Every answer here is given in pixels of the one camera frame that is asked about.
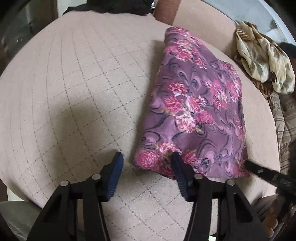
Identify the beige brown floral cloth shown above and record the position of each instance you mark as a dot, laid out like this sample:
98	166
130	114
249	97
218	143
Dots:
267	65

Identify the purple pink floral garment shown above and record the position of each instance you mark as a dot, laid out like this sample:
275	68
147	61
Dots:
196	110

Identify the black cloth pile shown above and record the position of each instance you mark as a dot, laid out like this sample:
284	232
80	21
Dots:
137	7

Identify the brown wooden glass cabinet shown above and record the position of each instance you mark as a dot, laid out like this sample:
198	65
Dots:
20	21

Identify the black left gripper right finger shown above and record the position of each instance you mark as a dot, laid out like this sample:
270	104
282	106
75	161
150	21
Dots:
184	175

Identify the pink pillow with brown edge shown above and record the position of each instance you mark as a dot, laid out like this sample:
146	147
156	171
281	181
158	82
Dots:
201	19

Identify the person's right hand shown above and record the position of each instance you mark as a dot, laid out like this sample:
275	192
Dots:
267	209

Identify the striped beige blanket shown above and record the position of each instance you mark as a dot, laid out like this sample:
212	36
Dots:
283	110

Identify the grey pillow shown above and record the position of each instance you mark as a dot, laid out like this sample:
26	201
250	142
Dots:
256	12

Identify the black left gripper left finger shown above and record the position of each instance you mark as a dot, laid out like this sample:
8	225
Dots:
110	175

